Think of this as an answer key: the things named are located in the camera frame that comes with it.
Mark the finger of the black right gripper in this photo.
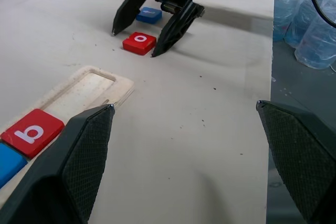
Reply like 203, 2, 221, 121
112, 0, 149, 36
151, 0, 205, 58

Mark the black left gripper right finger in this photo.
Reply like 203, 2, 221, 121
256, 100, 336, 224

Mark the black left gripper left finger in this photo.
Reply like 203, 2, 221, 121
0, 104, 116, 224

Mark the blue letter t block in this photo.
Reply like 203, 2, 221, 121
135, 7, 163, 24

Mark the red letter o block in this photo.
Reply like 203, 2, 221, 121
122, 31, 158, 56

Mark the red letter b block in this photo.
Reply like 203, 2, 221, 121
0, 108, 66, 159

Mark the wooden letter tray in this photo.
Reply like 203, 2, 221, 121
0, 65, 135, 196

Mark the clear blue water jug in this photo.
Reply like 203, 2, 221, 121
272, 0, 299, 42
293, 11, 336, 70

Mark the water jug with red cap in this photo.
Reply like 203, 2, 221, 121
285, 0, 336, 49

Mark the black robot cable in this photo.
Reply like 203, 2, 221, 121
306, 0, 336, 29

